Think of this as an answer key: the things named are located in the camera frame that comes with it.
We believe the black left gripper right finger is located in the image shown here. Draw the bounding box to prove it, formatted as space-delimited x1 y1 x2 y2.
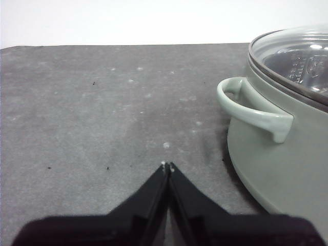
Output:
168 161 324 246

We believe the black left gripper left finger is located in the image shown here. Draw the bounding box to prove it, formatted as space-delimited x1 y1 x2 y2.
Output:
11 162 169 246

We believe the glass lid with round knob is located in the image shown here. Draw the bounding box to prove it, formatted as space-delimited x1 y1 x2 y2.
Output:
248 24 328 111

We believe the pale green electric steamer pot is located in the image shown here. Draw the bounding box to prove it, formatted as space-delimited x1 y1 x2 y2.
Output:
217 24 328 216

